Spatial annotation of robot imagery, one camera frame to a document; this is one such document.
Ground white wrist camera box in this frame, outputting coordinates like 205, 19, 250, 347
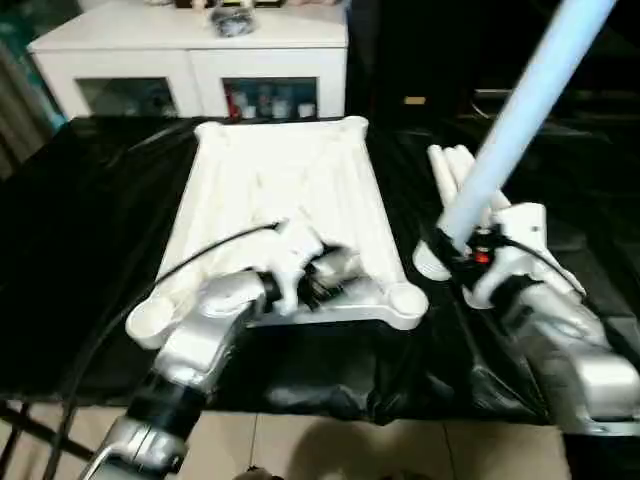
468, 204, 551, 308
260, 220, 327, 317

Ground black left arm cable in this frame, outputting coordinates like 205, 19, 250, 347
58, 222, 287, 480

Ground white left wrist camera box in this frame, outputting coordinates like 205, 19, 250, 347
260, 220, 327, 317

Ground white plastic table leg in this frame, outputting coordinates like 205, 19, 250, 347
412, 146, 463, 282
458, 146, 516, 213
445, 146, 481, 196
435, 0, 617, 257

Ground grey plush toy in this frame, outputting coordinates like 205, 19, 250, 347
212, 8, 257, 37

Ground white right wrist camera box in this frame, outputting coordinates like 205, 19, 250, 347
468, 204, 551, 308

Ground black work mat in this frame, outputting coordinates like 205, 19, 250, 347
0, 112, 640, 427

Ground black tv cabinet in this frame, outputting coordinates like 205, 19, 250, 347
345, 0, 640, 131

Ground white cabinet with glass doors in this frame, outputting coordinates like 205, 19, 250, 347
28, 0, 350, 122

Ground white plastic table top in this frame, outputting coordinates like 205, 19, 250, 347
125, 117, 430, 351

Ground toy figures behind cabinet glass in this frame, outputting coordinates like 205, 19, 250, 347
223, 84, 321, 120

